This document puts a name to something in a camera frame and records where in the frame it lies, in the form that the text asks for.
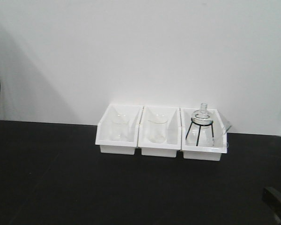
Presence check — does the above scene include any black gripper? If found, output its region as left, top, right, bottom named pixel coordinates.
left=262, top=187, right=281, bottom=221

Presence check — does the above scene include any glass beaker in middle bin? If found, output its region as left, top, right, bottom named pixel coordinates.
left=148, top=114, right=168, bottom=143

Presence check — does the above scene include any glass beaker in bin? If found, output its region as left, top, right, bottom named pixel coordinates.
left=148, top=114, right=168, bottom=143
left=111, top=114, right=130, bottom=141

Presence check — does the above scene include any glass beaker in left bin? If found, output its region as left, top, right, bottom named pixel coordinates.
left=111, top=114, right=130, bottom=141

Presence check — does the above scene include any right white plastic bin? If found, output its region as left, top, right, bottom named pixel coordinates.
left=180, top=108, right=228, bottom=161

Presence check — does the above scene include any white plastic bin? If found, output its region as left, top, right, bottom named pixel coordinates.
left=95, top=104, right=144, bottom=155
left=180, top=108, right=228, bottom=161
left=138, top=106, right=182, bottom=158

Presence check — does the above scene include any small glass funnel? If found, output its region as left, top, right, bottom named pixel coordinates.
left=211, top=121, right=232, bottom=149

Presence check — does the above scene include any round bottom glass flask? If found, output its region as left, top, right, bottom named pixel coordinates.
left=191, top=103, right=214, bottom=126

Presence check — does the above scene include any middle white plastic bin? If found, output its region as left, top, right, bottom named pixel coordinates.
left=138, top=106, right=182, bottom=158

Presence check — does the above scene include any left white plastic bin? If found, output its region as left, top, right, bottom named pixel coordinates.
left=95, top=104, right=144, bottom=155

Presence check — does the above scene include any black wire tripod stand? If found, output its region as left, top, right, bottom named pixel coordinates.
left=185, top=119, right=214, bottom=146

